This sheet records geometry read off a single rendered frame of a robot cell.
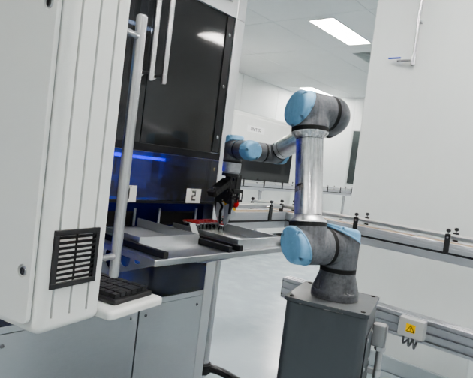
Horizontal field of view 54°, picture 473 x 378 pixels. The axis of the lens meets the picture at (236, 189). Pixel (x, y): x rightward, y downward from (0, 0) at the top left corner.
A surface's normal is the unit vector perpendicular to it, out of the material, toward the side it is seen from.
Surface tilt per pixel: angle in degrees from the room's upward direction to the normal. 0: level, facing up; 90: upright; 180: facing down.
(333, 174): 90
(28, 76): 90
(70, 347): 90
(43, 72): 90
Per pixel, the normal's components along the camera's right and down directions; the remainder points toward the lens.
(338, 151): -0.64, -0.04
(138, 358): 0.76, 0.13
